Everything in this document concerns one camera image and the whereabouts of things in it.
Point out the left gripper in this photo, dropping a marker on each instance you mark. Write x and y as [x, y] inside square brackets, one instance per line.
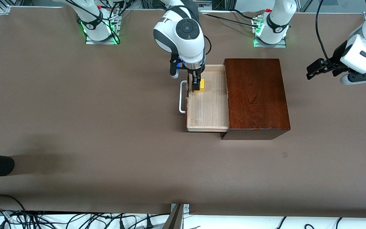
[338, 56]

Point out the yellow block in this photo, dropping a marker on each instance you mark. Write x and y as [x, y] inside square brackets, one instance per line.
[202, 85]

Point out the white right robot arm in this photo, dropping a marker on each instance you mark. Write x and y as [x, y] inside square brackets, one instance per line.
[186, 41]

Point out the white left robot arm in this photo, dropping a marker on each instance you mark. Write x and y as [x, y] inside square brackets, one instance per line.
[276, 19]

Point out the dark brown wooden cabinet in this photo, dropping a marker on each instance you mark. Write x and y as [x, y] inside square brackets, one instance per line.
[256, 95]

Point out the brown table cover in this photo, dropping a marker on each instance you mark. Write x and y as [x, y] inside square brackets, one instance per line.
[106, 127]

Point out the small metal bracket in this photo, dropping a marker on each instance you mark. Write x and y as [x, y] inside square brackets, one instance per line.
[186, 208]

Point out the dark grey post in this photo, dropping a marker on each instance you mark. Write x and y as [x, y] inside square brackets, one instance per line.
[173, 221]

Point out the aluminium corner bracket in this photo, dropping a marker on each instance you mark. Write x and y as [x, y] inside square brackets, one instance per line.
[5, 9]

